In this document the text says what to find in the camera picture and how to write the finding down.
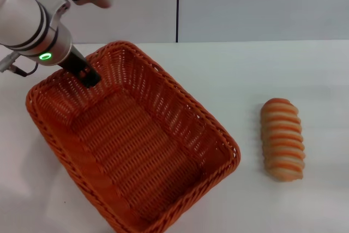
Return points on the black vertical wall strip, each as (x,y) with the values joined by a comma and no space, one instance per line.
(177,6)

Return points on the striped orange bread roll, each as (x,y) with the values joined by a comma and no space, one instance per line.
(283,140)

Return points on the orange woven plastic basket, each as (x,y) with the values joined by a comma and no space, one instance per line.
(136,148)

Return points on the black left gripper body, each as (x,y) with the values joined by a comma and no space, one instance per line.
(71,60)

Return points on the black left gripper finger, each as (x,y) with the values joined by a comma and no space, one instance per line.
(91,78)

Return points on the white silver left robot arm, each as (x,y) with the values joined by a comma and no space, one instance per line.
(24,17)

